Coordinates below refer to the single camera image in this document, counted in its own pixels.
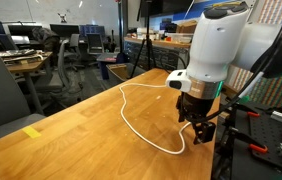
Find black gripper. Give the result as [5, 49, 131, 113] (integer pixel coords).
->
[175, 79, 223, 146]

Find white rope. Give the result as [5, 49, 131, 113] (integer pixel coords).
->
[118, 82, 193, 156]

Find grey cabinet with wooden top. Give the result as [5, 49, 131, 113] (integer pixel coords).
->
[123, 35, 192, 73]

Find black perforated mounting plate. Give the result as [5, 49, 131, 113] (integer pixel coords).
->
[247, 111, 282, 176]

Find multicolour patterned panel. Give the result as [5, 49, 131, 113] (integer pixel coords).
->
[225, 0, 282, 111]

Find brown cardboard box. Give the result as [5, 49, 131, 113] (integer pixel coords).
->
[175, 19, 199, 34]

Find black tripod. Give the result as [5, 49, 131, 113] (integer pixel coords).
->
[129, 0, 157, 79]

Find dark blue side table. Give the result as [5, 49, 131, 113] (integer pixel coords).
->
[95, 52, 120, 81]

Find white containers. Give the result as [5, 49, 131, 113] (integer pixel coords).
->
[135, 27, 169, 41]

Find blue board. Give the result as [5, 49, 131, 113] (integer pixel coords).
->
[147, 0, 222, 32]

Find black mesh office chair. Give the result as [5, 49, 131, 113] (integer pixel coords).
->
[86, 32, 105, 56]

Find blue storage rack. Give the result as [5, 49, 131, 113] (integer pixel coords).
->
[79, 24, 106, 37]

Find dark grey office chair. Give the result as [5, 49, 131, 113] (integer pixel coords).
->
[56, 39, 84, 101]

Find yellow tape strip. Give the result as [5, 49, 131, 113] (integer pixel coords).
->
[21, 125, 43, 139]

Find small picture on whiteboard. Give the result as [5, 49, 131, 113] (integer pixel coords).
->
[57, 12, 68, 24]

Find wooden desk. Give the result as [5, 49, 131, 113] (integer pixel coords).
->
[0, 49, 54, 116]

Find pile of papers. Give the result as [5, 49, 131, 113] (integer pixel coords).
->
[0, 48, 45, 64]

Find whiteboard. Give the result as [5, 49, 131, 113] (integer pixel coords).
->
[0, 0, 119, 26]

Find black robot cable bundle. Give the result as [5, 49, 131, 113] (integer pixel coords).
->
[194, 0, 282, 125]

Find black stand frame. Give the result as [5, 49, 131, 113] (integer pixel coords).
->
[212, 99, 240, 180]

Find orange handled black clamp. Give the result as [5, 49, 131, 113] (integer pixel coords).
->
[229, 126, 269, 154]
[234, 103, 261, 118]

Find large black wall screen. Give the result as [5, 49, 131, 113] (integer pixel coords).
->
[140, 0, 195, 18]

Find white aluminium rail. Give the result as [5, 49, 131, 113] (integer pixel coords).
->
[244, 0, 260, 11]

